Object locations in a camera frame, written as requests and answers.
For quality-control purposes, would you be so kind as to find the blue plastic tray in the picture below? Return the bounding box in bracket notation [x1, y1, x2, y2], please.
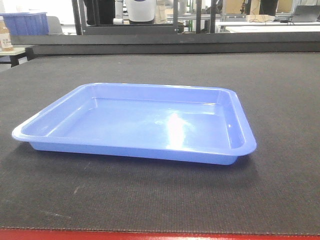
[11, 83, 257, 165]

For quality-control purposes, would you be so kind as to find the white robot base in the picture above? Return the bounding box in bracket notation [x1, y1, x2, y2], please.
[125, 0, 157, 25]

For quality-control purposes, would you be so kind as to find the dark grey table mat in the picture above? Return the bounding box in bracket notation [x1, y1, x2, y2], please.
[0, 53, 320, 235]

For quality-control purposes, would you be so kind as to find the blue crate on left table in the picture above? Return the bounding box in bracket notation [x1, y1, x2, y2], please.
[0, 12, 49, 36]

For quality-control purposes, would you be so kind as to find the cardboard box at left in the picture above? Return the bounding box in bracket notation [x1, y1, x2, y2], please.
[0, 18, 14, 52]

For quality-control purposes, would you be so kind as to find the grey laptop in background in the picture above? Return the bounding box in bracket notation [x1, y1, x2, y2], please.
[291, 5, 320, 23]

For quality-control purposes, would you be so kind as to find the black metal frame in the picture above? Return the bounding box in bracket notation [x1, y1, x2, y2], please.
[71, 0, 217, 36]

